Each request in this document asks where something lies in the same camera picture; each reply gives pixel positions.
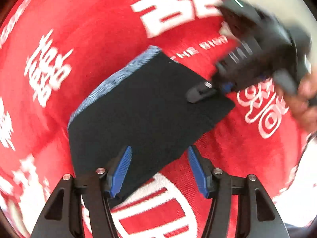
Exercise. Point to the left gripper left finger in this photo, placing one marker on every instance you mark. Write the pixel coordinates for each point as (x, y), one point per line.
(62, 213)

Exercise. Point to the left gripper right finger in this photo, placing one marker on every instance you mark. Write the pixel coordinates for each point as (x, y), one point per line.
(257, 214)

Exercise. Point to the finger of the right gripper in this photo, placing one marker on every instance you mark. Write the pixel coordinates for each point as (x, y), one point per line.
(227, 87)
(200, 92)

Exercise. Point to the black pants with patterned waistband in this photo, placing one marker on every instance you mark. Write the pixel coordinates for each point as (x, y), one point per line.
(143, 106)

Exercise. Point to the right hand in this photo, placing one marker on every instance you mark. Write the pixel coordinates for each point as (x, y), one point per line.
(304, 114)

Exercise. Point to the cream pillow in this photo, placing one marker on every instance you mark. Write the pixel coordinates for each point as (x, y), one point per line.
(292, 11)

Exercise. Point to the red bedspread with white characters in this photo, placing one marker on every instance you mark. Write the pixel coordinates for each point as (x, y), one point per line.
(54, 53)

